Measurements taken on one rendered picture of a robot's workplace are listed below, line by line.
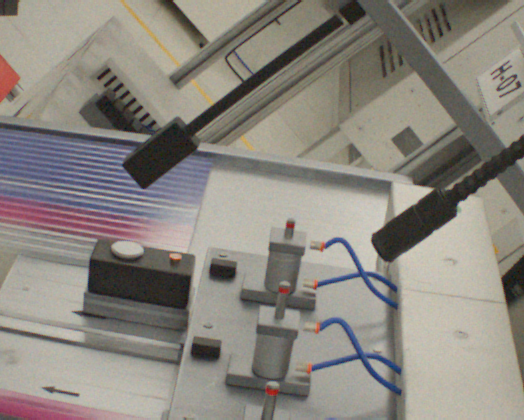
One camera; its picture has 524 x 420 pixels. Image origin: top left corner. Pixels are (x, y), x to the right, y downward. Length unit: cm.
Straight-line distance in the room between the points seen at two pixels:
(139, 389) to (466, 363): 22
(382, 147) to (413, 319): 122
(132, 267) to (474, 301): 25
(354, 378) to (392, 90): 124
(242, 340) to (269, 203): 36
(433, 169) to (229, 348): 49
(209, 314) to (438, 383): 17
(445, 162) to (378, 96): 77
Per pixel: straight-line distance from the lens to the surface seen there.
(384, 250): 60
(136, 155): 72
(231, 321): 78
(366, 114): 197
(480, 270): 87
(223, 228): 105
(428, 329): 78
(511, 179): 72
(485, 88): 114
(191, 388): 71
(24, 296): 91
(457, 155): 120
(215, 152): 117
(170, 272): 87
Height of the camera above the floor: 143
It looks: 18 degrees down
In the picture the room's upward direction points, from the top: 54 degrees clockwise
